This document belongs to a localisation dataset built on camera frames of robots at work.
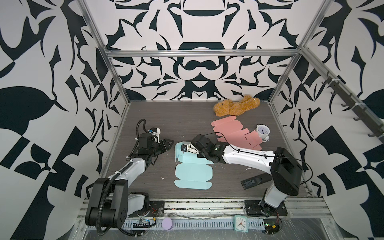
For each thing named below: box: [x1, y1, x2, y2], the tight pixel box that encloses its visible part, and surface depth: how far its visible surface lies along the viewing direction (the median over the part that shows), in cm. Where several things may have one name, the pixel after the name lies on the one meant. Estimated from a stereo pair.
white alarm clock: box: [256, 124, 271, 142], surface depth 101 cm
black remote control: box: [240, 173, 273, 190], surface depth 83 cm
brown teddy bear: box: [213, 95, 261, 117], surface depth 107 cm
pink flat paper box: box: [211, 116, 263, 151], surface depth 104 cm
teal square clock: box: [233, 215, 249, 233], surface depth 71 cm
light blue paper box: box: [174, 142, 214, 190], surface depth 87 cm
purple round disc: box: [162, 217, 174, 231], surface depth 64 cm
